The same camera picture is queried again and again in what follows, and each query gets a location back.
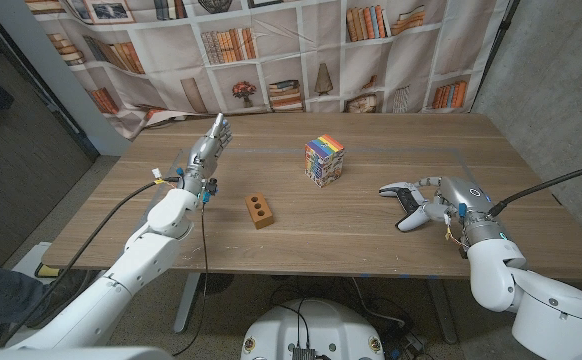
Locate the rainbow printed cube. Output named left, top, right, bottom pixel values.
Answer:
left=304, top=133, right=346, bottom=189

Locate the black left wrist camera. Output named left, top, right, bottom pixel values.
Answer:
left=200, top=178, right=220, bottom=204

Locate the grey table leg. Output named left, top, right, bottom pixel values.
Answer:
left=427, top=278, right=460, bottom=345

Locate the printed bookshelf backdrop cloth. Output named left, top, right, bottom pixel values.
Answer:
left=23, top=0, right=515, bottom=141

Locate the grey ribbed box on torso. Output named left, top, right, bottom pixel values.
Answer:
left=290, top=344, right=318, bottom=360

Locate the yellow black floor object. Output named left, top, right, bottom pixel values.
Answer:
left=34, top=263, right=62, bottom=279

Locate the thin black hanging cable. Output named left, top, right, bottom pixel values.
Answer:
left=171, top=199, right=210, bottom=357

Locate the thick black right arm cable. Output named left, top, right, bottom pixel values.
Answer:
left=488, top=161, right=582, bottom=217

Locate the white floor board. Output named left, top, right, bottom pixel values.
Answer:
left=13, top=241, right=55, bottom=274

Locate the power strip on floor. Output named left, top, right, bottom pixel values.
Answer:
left=403, top=332, right=428, bottom=352

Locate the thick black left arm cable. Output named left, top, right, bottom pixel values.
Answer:
left=5, top=176, right=181, bottom=344

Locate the dark wooden door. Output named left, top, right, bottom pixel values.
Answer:
left=0, top=0, right=100, bottom=266

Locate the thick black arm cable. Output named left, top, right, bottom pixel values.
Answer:
left=5, top=176, right=181, bottom=344
left=488, top=161, right=582, bottom=217

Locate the white table leg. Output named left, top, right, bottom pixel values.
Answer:
left=173, top=272, right=202, bottom=334

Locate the person in blue jeans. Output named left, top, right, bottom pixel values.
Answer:
left=0, top=242, right=87, bottom=349

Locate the brown block with three holes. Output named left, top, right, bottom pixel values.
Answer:
left=244, top=191, right=276, bottom=231

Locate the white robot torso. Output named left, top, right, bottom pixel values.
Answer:
left=240, top=298, right=386, bottom=360

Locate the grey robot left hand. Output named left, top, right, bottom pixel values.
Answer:
left=180, top=112, right=234, bottom=199

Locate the white black game controller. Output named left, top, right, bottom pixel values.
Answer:
left=378, top=181, right=432, bottom=233

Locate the black backdrop stand pole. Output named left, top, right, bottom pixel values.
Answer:
left=470, top=0, right=521, bottom=114

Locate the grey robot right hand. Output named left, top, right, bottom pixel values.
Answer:
left=417, top=175, right=507, bottom=246

